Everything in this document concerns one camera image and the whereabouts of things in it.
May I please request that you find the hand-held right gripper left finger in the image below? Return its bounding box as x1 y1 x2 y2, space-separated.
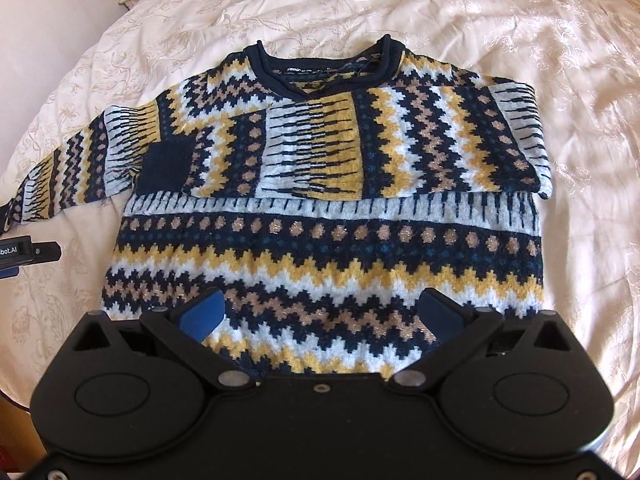
69 287 248 391

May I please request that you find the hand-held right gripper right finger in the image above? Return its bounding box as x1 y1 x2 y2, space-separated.
392 287 573 389

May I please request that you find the navy yellow zigzag knit sweater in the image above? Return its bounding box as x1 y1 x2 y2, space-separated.
0 34 556 378

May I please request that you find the white embroidered bedspread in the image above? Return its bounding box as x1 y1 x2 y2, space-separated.
0 0 640 480

